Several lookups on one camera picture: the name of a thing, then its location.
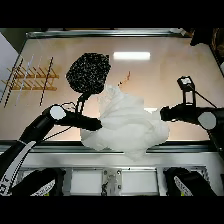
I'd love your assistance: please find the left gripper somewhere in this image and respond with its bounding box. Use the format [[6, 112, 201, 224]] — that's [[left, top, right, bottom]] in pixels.
[[70, 112, 103, 132]]

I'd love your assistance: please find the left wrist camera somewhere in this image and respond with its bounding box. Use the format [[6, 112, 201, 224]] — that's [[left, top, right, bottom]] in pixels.
[[74, 91, 93, 116]]

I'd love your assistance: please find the white long-sleeved shirt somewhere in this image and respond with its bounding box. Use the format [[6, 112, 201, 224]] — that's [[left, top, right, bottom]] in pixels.
[[79, 84, 171, 162]]

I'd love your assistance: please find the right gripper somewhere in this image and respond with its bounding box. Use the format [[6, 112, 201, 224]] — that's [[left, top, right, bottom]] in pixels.
[[159, 103, 188, 124]]

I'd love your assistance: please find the black cable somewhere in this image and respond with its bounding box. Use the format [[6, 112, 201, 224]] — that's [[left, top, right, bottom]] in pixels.
[[42, 124, 73, 141], [194, 90, 218, 109]]

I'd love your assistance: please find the black clothes hanger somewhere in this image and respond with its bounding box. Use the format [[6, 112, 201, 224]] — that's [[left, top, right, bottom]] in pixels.
[[39, 56, 55, 107], [2, 58, 25, 108]]

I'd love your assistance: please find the white clothes hanger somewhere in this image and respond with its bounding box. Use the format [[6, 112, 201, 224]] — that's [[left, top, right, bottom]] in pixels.
[[14, 54, 35, 105]]

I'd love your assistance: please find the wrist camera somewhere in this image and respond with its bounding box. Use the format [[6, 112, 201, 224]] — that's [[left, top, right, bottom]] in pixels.
[[74, 91, 93, 116], [176, 75, 197, 106]]

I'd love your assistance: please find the wooden rack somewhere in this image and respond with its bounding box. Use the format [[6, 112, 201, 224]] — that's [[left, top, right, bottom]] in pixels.
[[0, 64, 60, 92]]

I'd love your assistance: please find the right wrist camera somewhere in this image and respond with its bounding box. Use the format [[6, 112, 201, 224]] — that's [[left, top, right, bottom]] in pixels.
[[176, 75, 197, 106]]

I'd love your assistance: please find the black speckled garment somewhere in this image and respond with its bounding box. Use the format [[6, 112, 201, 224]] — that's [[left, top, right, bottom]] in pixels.
[[65, 52, 112, 96]]

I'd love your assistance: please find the silver frame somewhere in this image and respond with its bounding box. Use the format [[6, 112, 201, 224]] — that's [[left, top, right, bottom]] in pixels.
[[0, 29, 224, 197]]

